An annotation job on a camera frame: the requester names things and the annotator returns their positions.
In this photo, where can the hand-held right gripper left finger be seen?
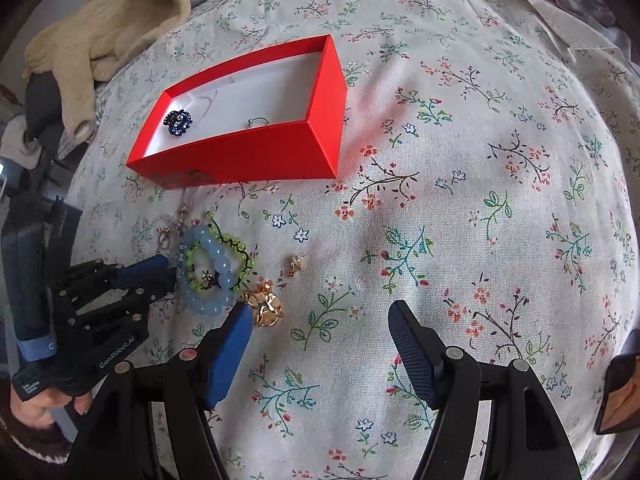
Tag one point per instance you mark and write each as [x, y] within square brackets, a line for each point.
[227, 355]

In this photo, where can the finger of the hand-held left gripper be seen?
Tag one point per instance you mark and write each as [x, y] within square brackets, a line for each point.
[145, 269]
[150, 296]

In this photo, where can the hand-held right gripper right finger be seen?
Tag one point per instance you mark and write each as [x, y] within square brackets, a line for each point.
[412, 355]

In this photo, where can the gold hair clip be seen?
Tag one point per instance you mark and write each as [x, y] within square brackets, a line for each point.
[267, 307]

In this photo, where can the small gold earring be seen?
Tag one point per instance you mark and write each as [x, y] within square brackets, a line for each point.
[294, 265]

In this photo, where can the red jewelry box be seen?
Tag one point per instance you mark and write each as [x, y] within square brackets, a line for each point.
[240, 155]

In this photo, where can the person's left hand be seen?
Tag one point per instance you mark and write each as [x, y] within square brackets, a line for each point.
[42, 407]

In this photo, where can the dark chair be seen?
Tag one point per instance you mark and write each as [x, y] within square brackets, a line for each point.
[50, 170]

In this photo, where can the white cloth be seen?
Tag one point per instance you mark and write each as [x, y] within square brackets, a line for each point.
[17, 140]

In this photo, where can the dark blue hair clip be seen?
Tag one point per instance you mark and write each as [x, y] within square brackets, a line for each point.
[177, 122]

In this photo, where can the black cloth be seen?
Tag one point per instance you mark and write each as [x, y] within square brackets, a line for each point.
[42, 100]

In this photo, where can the floral bedsheet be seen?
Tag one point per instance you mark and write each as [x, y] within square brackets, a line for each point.
[450, 160]

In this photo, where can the beige quilted jacket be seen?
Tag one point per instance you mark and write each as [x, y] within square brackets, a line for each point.
[100, 25]

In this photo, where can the red wall decoration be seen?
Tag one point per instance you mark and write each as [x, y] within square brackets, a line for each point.
[10, 94]

